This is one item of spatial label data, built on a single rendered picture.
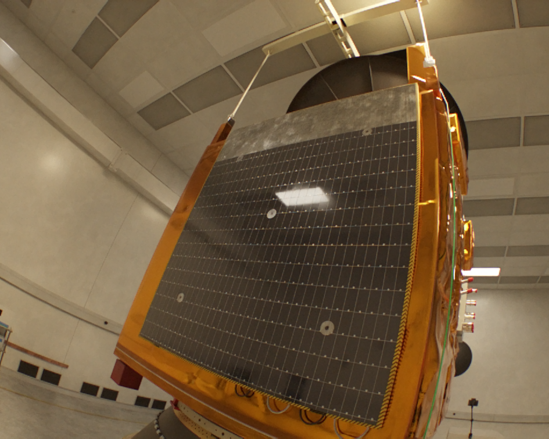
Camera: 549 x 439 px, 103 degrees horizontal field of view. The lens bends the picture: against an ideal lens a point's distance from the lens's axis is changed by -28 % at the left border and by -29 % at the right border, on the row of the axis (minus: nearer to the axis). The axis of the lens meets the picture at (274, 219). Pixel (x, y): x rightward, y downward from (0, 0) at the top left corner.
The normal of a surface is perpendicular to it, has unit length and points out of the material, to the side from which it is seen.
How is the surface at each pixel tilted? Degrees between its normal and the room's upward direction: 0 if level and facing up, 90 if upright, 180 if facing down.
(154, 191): 90
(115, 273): 90
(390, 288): 90
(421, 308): 91
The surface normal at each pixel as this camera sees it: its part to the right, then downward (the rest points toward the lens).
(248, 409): -0.59, -0.35
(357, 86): -0.34, 0.11
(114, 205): 0.80, -0.04
